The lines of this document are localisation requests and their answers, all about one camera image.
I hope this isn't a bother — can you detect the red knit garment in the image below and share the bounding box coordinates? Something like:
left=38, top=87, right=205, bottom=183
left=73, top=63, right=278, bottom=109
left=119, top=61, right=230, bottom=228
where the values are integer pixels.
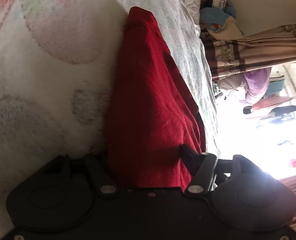
left=105, top=7, right=205, bottom=189

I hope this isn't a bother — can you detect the purple cloth at window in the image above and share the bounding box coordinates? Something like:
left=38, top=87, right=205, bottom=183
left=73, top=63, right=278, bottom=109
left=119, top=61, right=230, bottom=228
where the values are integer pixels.
left=240, top=67, right=272, bottom=105

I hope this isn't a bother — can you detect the brown patterned curtain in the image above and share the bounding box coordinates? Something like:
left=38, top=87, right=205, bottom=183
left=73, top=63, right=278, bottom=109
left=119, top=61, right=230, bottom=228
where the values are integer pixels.
left=202, top=24, right=296, bottom=81

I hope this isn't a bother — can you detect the white floral fleece blanket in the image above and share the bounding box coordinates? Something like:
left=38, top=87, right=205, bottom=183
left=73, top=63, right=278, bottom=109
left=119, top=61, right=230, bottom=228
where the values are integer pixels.
left=0, top=0, right=220, bottom=238

